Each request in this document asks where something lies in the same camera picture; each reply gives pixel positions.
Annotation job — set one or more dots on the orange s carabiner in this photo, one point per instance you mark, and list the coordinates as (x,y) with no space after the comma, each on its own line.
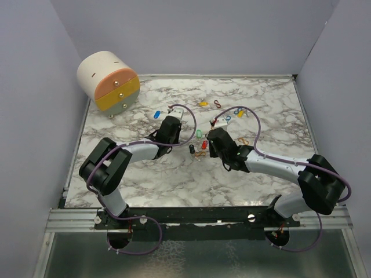
(200,153)
(243,141)

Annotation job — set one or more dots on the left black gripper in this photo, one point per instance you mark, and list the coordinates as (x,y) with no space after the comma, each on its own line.
(176,140)

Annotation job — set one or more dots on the green tag key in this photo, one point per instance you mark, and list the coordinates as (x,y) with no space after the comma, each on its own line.
(199,133)

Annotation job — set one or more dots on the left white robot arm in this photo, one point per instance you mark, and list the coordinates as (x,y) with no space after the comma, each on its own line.
(106,164)

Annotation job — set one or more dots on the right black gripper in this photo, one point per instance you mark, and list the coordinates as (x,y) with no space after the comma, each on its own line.
(212,153)

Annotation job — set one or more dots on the orange S carabiner right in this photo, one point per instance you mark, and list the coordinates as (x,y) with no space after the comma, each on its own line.
(243,141)

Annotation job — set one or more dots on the orange S carabiner lower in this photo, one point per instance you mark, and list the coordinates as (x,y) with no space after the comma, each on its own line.
(200,153)

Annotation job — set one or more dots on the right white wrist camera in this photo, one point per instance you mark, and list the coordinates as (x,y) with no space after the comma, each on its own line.
(219,123)

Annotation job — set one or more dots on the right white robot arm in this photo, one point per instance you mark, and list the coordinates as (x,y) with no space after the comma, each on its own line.
(320,185)

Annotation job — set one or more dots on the blue tag key left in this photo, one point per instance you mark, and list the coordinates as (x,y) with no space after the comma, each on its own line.
(157,114)

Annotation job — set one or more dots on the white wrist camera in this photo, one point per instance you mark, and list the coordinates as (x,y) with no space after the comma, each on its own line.
(176,112)
(219,123)

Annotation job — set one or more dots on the black tag key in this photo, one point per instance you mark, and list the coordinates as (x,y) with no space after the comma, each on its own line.
(191,149)

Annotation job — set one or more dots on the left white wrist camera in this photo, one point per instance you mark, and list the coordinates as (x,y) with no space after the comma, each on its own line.
(176,112)

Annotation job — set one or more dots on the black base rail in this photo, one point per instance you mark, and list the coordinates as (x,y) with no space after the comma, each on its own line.
(191,223)

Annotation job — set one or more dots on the red tag key centre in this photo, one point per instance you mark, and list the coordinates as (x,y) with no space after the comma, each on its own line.
(204,145)

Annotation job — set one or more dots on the round pastel drawer cabinet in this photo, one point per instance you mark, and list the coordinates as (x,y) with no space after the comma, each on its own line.
(109,83)

